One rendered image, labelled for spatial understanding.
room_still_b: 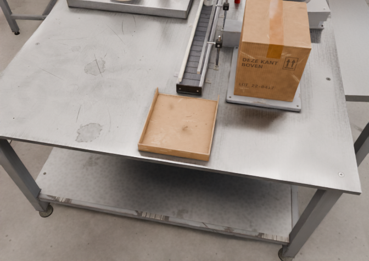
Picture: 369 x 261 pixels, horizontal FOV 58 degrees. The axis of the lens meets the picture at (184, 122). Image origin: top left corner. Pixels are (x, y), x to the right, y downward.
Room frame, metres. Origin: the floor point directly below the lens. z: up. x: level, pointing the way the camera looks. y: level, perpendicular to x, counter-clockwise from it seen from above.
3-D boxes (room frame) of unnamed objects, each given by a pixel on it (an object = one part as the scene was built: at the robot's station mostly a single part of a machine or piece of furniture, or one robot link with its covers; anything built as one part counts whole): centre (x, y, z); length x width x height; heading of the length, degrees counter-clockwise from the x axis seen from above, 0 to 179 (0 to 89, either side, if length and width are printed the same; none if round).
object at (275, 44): (1.10, -0.35, 0.99); 0.30 x 0.24 x 0.27; 170
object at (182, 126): (0.83, 0.01, 0.85); 0.30 x 0.26 x 0.04; 169
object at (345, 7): (1.45, -0.56, 0.81); 0.90 x 0.90 x 0.04; 87
